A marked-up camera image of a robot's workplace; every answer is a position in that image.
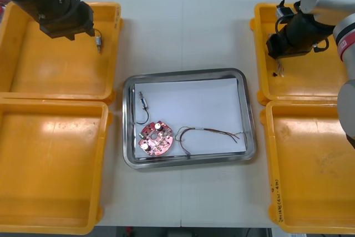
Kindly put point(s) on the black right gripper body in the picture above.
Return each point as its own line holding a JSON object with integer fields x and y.
{"x": 294, "y": 47}

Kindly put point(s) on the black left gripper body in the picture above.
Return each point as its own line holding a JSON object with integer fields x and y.
{"x": 66, "y": 19}

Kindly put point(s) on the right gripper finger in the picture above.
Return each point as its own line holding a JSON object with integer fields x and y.
{"x": 270, "y": 51}
{"x": 278, "y": 57}

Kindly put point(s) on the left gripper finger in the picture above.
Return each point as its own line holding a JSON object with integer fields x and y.
{"x": 70, "y": 37}
{"x": 91, "y": 32}

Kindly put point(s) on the steel tray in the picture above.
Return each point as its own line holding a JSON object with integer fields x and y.
{"x": 249, "y": 109}

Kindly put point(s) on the small metal solenoid blue label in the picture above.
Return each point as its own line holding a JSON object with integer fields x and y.
{"x": 143, "y": 100}

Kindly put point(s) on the white paper sheet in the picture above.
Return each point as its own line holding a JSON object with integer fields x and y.
{"x": 194, "y": 103}

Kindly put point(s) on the yellow-orange plastic bin with handwriting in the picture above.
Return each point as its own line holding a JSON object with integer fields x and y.
{"x": 308, "y": 170}

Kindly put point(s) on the round red circuit board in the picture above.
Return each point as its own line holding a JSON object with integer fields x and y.
{"x": 155, "y": 141}

